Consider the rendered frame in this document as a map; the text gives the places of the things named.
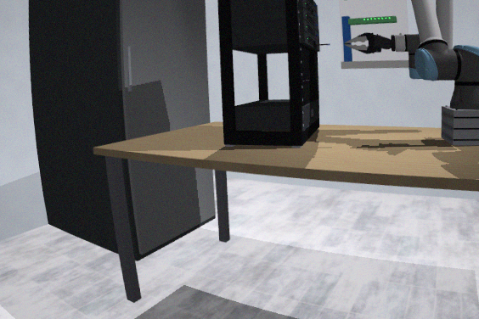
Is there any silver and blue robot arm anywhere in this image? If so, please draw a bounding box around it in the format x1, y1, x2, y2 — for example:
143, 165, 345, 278
395, 0, 479, 109

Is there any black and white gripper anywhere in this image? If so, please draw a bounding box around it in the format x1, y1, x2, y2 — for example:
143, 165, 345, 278
345, 33, 396, 53

